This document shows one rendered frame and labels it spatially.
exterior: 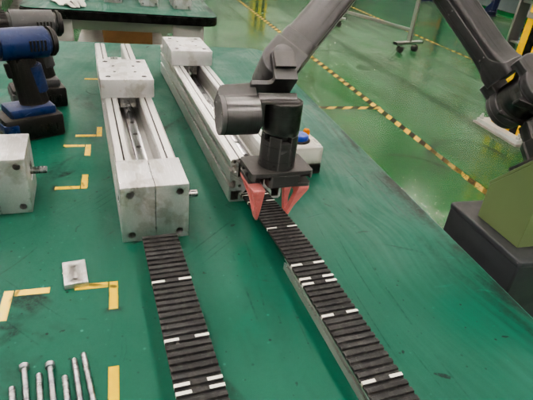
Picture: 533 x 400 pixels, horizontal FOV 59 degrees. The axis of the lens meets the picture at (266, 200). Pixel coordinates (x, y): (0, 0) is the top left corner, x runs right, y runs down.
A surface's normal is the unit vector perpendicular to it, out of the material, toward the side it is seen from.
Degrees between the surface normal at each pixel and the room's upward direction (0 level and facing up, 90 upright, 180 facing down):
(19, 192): 90
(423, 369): 0
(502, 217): 90
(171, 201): 90
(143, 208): 90
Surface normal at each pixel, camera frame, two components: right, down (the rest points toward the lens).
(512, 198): -0.95, 0.07
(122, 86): 0.33, 0.51
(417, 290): 0.10, -0.86
